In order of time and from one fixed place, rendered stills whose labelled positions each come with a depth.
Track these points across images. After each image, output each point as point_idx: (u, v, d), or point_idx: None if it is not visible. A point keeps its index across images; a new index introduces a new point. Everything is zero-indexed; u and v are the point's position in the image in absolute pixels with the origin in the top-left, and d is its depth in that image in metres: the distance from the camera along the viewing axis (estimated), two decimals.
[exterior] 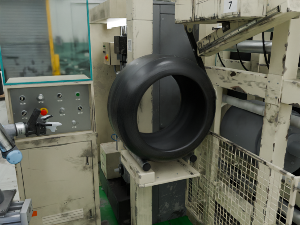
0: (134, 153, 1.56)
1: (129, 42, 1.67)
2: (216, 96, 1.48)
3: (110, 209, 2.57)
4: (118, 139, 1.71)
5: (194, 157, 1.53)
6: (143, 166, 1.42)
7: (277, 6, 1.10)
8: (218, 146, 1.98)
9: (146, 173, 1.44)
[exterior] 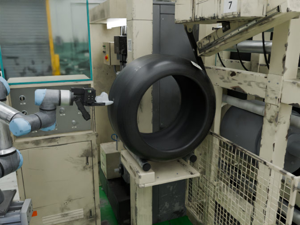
0: None
1: (129, 42, 1.67)
2: (198, 66, 1.40)
3: (110, 209, 2.57)
4: (118, 139, 1.71)
5: (192, 160, 1.53)
6: (148, 169, 1.44)
7: (277, 6, 1.10)
8: (218, 146, 1.98)
9: (146, 173, 1.44)
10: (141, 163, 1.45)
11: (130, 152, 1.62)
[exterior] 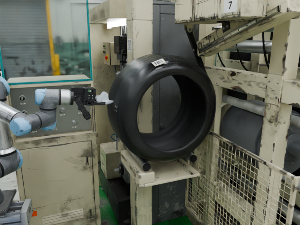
0: None
1: (129, 42, 1.67)
2: (160, 60, 1.31)
3: (110, 209, 2.57)
4: (118, 139, 1.71)
5: (195, 159, 1.53)
6: (148, 164, 1.43)
7: (277, 6, 1.10)
8: (218, 146, 1.98)
9: (146, 173, 1.44)
10: None
11: None
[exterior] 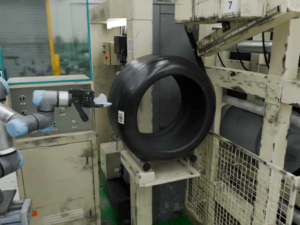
0: (133, 156, 1.57)
1: (129, 42, 1.67)
2: (120, 114, 1.30)
3: (110, 209, 2.57)
4: (118, 139, 1.71)
5: (192, 158, 1.52)
6: (143, 169, 1.43)
7: (277, 6, 1.10)
8: (218, 146, 1.98)
9: (146, 173, 1.44)
10: (147, 161, 1.46)
11: None
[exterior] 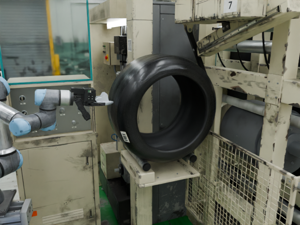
0: None
1: (129, 42, 1.67)
2: (123, 134, 1.33)
3: (110, 209, 2.57)
4: (118, 139, 1.71)
5: (192, 160, 1.53)
6: (147, 170, 1.44)
7: (277, 6, 1.10)
8: (218, 146, 1.98)
9: (146, 173, 1.44)
10: (142, 161, 1.45)
11: (130, 151, 1.62)
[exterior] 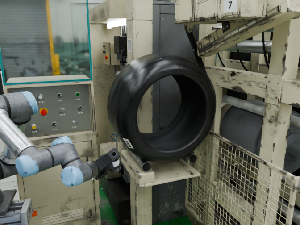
0: (133, 154, 1.56)
1: (129, 42, 1.67)
2: (126, 141, 1.35)
3: (110, 209, 2.57)
4: (118, 139, 1.71)
5: (193, 157, 1.52)
6: (143, 167, 1.42)
7: (277, 6, 1.10)
8: (218, 146, 1.98)
9: (146, 173, 1.44)
10: None
11: None
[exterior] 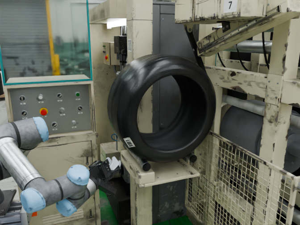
0: (133, 154, 1.56)
1: (129, 42, 1.67)
2: (127, 140, 1.35)
3: (110, 209, 2.57)
4: (118, 139, 1.71)
5: (193, 157, 1.52)
6: (143, 167, 1.42)
7: (277, 6, 1.10)
8: (218, 146, 1.98)
9: (146, 173, 1.44)
10: None
11: None
